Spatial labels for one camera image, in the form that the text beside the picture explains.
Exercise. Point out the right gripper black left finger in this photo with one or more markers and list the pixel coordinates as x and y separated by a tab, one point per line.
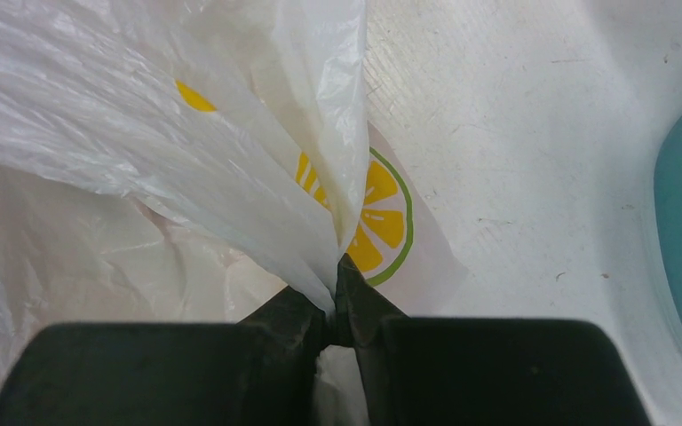
258	371

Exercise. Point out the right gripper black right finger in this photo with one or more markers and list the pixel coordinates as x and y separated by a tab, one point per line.
467	371

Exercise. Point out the white plastic grocery bag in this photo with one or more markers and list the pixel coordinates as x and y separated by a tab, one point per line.
184	161

